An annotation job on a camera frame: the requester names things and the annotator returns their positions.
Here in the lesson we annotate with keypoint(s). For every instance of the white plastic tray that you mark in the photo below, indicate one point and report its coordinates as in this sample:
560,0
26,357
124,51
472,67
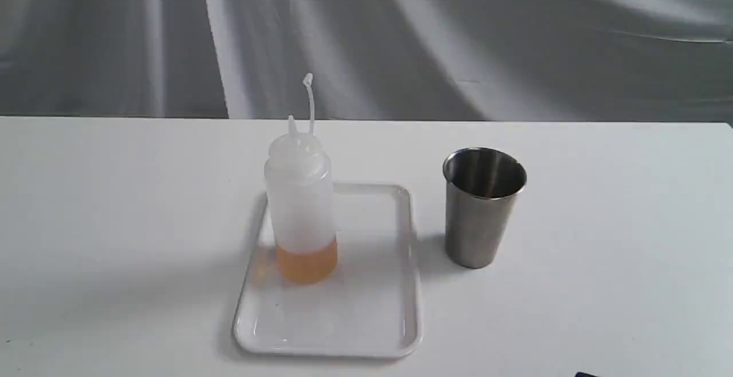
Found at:
368,308

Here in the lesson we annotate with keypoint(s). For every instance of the translucent squeeze bottle amber liquid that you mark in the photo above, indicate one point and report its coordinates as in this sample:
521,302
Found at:
299,188

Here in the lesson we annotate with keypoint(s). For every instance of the stainless steel cup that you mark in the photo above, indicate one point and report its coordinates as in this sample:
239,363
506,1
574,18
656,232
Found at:
482,186

